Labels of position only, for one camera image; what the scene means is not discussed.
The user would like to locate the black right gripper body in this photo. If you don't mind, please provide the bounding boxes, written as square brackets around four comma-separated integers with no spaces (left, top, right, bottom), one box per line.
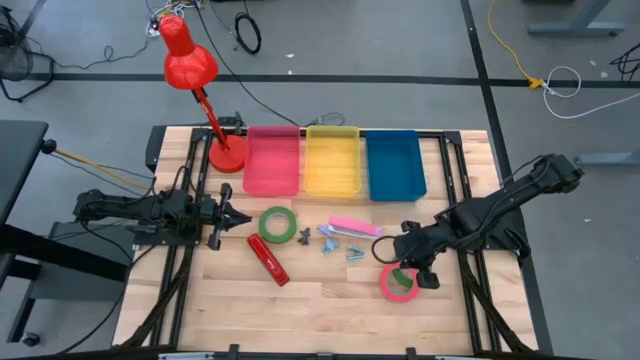
[393,219,444,291]

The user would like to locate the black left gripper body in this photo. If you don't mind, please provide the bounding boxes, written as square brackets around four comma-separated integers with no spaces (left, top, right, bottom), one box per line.
[197,182,234,251]

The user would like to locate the red tape roll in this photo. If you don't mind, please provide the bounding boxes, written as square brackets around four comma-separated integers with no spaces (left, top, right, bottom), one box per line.
[378,263,422,304]

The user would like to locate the red stapler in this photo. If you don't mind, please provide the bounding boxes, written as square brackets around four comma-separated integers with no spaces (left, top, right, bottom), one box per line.
[246,233,291,288]

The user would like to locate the pink stapler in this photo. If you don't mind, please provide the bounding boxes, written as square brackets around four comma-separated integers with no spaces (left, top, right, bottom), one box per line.
[327,215,385,241]

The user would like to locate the pink translucent plastic bin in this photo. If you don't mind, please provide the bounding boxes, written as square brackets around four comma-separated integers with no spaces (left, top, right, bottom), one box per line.
[242,124,302,198]

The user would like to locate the blue plastic bin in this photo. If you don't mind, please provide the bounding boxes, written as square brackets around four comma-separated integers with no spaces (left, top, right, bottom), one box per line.
[365,129,428,203]

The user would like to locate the black power adapter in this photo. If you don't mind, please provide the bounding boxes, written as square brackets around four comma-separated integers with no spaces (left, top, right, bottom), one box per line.
[217,112,247,137]

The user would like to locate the yellow translucent plastic bin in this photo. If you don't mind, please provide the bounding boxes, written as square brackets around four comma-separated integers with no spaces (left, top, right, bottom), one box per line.
[303,124,362,199]

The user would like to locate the red desk lamp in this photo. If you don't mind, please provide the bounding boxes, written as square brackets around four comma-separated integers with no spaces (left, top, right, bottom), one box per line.
[158,13,247,174]

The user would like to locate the white power strip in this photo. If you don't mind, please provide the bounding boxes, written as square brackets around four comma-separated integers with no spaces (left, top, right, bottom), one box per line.
[145,0,201,39]

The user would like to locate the black desk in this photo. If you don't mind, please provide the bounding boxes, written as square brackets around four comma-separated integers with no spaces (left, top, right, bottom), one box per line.
[0,119,130,349]

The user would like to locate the grey desk leg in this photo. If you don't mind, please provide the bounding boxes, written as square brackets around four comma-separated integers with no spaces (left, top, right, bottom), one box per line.
[573,151,640,167]
[528,0,626,38]

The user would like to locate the black floor fan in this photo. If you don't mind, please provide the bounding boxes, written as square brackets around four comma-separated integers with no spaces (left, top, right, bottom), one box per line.
[0,5,56,104]

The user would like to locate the black metal table frame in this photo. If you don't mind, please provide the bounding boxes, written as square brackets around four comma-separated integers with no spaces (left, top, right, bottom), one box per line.
[144,124,539,360]

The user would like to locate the long black cable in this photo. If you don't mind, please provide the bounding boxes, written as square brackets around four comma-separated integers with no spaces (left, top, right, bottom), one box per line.
[192,0,301,127]

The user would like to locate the coiled black cable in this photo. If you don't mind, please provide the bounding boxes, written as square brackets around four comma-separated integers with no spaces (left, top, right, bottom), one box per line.
[234,11,263,56]

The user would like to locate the tan cable with black knob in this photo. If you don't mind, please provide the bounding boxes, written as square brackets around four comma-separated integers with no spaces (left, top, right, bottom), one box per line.
[40,138,154,191]

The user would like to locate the white cable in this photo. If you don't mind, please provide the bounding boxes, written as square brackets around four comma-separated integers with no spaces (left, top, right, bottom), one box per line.
[541,65,640,120]

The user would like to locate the yellow extension cable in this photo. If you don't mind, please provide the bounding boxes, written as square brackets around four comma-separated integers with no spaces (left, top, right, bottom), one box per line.
[487,0,545,91]

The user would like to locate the black cable bundle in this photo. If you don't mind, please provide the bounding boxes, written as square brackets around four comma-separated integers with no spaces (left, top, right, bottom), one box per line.
[609,42,640,81]

